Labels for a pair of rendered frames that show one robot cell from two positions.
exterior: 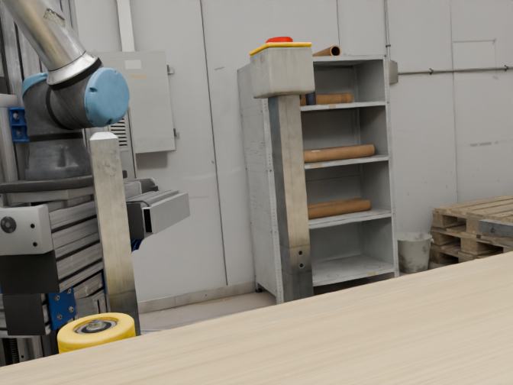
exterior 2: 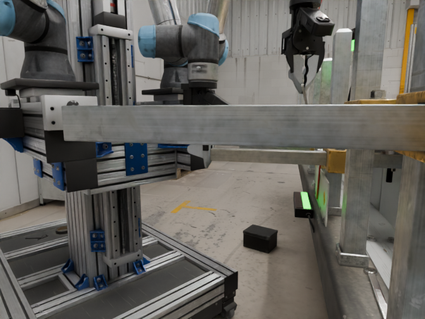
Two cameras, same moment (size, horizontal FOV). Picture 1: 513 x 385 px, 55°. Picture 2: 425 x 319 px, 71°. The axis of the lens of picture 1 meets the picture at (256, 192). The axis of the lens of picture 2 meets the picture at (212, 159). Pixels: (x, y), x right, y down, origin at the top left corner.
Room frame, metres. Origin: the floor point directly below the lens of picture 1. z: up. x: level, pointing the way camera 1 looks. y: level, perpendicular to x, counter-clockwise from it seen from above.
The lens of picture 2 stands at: (0.27, 1.42, 0.96)
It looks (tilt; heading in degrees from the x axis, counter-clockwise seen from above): 9 degrees down; 306
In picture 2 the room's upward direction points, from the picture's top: straight up
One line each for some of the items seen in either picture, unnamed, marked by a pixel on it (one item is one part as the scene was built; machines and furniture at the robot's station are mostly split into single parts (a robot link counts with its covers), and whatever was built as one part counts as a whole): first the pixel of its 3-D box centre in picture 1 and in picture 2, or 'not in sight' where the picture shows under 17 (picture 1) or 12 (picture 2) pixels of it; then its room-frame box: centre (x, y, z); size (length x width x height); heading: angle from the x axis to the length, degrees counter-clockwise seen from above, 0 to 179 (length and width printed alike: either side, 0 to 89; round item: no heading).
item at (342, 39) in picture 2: not in sight; (336, 135); (0.45, 0.65, 0.90); 0.04 x 0.04 x 0.48; 22
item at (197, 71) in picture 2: not in sight; (202, 74); (0.73, 0.81, 1.04); 0.08 x 0.08 x 0.05
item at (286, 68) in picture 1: (281, 73); not in sight; (0.73, -0.05, 1.18); 0.07 x 0.07 x 0.08; 22
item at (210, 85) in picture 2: not in sight; (199, 107); (0.74, 0.81, 0.96); 0.09 x 0.08 x 0.12; 22
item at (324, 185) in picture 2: not in sight; (320, 190); (0.48, 0.64, 0.75); 0.26 x 0.01 x 0.10; 112
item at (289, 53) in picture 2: not in sight; (295, 54); (0.54, 0.70, 1.09); 0.05 x 0.02 x 0.09; 42
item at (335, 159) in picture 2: not in sight; (337, 157); (0.44, 0.67, 0.85); 0.14 x 0.06 x 0.05; 112
